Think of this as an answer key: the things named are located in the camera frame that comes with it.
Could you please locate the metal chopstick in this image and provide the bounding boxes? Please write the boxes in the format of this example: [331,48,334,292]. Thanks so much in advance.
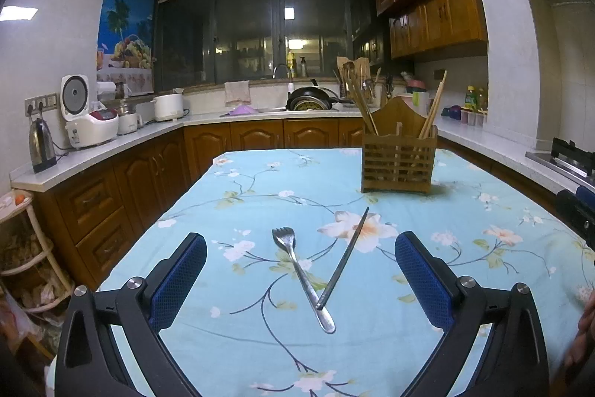
[316,209,369,310]

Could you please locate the person right hand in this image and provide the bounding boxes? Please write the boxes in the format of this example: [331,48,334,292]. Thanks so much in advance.
[563,291,595,372]

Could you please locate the gas stove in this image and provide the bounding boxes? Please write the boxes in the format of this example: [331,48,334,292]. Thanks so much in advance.
[525,138,595,191]

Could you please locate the oil bottles on counter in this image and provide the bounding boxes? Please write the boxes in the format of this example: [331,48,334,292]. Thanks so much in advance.
[464,86,487,114]

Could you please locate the wooden utensil holder box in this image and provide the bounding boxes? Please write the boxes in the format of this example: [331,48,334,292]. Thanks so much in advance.
[361,97,438,193]

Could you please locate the electric kettle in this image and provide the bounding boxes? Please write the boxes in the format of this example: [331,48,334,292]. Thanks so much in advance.
[29,118,57,173]

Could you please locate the floral blue tablecloth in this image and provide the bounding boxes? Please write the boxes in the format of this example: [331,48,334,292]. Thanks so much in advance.
[100,149,594,396]

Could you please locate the silver fork left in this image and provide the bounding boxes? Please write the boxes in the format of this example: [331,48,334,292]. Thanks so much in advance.
[271,227,336,334]

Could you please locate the white rice cooker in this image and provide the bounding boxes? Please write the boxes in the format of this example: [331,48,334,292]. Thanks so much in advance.
[59,74,119,150]

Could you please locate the small white cooker pot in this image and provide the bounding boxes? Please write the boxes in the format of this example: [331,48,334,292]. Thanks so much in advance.
[116,100,143,136]

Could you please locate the counter wooden utensil rack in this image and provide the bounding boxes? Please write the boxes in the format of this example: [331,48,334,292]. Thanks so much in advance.
[336,57,381,103]

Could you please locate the white pot on counter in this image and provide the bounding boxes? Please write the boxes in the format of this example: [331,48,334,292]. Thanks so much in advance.
[151,93,184,122]

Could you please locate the black wok in sink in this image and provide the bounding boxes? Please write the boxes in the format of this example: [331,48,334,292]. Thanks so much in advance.
[285,79,340,111]

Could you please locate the purple basin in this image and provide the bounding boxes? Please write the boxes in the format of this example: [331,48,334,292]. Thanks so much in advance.
[228,105,258,116]

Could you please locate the hanging dish towel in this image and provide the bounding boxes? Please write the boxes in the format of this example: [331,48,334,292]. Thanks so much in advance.
[224,81,251,106]

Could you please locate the tropical fruit poster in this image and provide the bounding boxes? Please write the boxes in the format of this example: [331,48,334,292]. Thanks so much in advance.
[96,0,156,96]

